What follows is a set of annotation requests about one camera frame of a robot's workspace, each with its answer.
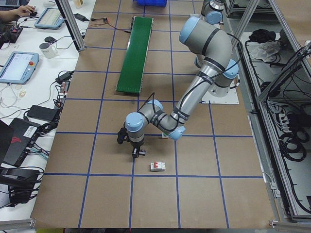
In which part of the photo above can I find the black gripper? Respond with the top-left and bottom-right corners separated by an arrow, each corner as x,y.
131,143 -> 144,159

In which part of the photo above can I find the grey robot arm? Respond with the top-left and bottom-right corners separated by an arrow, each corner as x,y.
117,17 -> 237,158
200,0 -> 225,25

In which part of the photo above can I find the red white circuit breaker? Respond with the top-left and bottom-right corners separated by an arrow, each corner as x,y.
150,161 -> 166,172

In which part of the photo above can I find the green push button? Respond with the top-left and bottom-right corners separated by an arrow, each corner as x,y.
161,133 -> 169,139

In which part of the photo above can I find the green conveyor belt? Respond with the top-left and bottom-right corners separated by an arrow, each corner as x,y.
116,17 -> 154,94

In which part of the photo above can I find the black power adapter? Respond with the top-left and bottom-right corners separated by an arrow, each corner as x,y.
55,71 -> 74,84

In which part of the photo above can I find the black laptop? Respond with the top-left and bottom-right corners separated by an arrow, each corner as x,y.
3,118 -> 41,167

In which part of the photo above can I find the white mug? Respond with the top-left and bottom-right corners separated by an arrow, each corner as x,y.
39,42 -> 58,59

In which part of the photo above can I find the lower teach pendant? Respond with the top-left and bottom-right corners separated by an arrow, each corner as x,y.
0,51 -> 39,84

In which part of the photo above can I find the teach pendant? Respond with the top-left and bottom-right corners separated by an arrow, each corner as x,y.
0,51 -> 39,84
34,8 -> 64,30

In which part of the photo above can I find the blue plastic bin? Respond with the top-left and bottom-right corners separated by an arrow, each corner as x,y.
133,0 -> 167,7

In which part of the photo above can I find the upper teach pendant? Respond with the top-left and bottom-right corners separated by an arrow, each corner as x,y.
34,8 -> 64,30

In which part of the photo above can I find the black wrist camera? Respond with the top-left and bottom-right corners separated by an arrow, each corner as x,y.
117,127 -> 127,145

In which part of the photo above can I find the red black conveyor cable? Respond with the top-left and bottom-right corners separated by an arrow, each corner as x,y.
90,17 -> 132,33

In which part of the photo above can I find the aluminium frame post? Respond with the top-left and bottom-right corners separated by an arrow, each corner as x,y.
55,0 -> 85,52

